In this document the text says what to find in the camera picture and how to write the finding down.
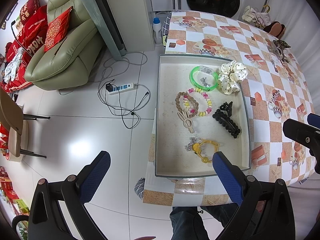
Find grey large claw clip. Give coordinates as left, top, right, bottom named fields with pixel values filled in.
left=267, top=43, right=281, bottom=59

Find person's jeans legs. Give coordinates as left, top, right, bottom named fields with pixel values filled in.
left=170, top=203, right=238, bottom=239

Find white jewelry tray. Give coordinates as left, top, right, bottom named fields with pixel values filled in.
left=154, top=54, right=251, bottom=178

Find silver rhinestone chain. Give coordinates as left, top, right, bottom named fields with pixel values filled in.
left=184, top=135, right=201, bottom=152

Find white detergent bottle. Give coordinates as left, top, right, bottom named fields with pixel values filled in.
left=152, top=17, right=162, bottom=44

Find green plastic bangle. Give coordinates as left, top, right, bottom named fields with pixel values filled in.
left=189, top=66, right=218, bottom=92

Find brown slippers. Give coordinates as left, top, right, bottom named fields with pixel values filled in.
left=263, top=21, right=286, bottom=39

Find black power cable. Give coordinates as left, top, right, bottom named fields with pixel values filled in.
left=58, top=51, right=151, bottom=130

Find pink yellow bead bracelet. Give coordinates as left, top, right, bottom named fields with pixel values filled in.
left=183, top=87, right=213, bottom=117

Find white power strip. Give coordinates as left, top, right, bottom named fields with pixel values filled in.
left=106, top=83, right=137, bottom=95

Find red embroidered cushion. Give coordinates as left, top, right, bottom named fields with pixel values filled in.
left=44, top=7, right=73, bottom=52

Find wooden chair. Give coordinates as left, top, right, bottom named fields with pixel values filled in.
left=1, top=88, right=50, bottom=160

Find black scalloped snap clip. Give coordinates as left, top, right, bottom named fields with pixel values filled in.
left=212, top=109, right=241, bottom=139

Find leopard print bow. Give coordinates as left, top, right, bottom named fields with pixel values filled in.
left=273, top=40, right=291, bottom=54

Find green leather sofa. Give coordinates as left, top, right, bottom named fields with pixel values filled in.
left=24, top=0, right=104, bottom=90

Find checkered patterned tablecloth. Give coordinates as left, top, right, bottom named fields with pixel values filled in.
left=143, top=11, right=316, bottom=206

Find cream polka dot scrunchie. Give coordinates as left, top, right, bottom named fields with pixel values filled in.
left=217, top=61, right=248, bottom=95

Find small black claw clip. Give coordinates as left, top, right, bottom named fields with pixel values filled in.
left=219, top=101, right=233, bottom=117

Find beige rabbit hair clip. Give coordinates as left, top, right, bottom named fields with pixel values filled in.
left=177, top=109, right=195, bottom=133

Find yellow hair tie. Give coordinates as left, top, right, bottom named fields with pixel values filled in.
left=192, top=138, right=221, bottom=164

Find brown braided hair tie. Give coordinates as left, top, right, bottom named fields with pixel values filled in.
left=175, top=91, right=200, bottom=119

